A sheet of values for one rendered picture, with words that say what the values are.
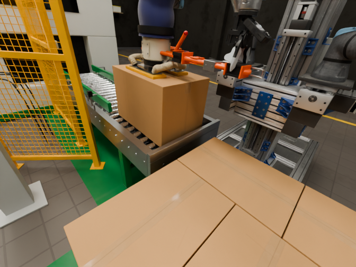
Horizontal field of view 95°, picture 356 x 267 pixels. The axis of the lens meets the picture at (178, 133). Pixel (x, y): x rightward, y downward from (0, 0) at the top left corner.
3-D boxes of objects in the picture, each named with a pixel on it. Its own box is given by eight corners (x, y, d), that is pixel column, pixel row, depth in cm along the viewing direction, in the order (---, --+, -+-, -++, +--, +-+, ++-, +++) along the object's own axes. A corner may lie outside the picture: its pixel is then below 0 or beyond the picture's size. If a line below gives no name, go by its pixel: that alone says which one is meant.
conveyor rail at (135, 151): (53, 85, 235) (48, 71, 225) (57, 84, 239) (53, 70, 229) (147, 178, 102) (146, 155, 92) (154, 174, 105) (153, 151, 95)
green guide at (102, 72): (91, 70, 262) (90, 64, 258) (98, 69, 269) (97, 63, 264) (152, 101, 170) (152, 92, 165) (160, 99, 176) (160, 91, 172)
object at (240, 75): (222, 74, 72) (225, 62, 70) (231, 72, 77) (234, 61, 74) (239, 79, 67) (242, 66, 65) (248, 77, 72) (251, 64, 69)
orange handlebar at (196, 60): (132, 49, 122) (131, 43, 120) (163, 48, 140) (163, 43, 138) (245, 78, 66) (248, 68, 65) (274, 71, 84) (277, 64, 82)
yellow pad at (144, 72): (125, 68, 115) (124, 60, 113) (138, 67, 121) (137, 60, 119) (153, 80, 95) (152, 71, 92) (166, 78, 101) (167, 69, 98)
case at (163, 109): (118, 114, 141) (112, 65, 120) (156, 104, 165) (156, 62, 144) (161, 148, 105) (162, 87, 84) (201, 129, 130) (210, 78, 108)
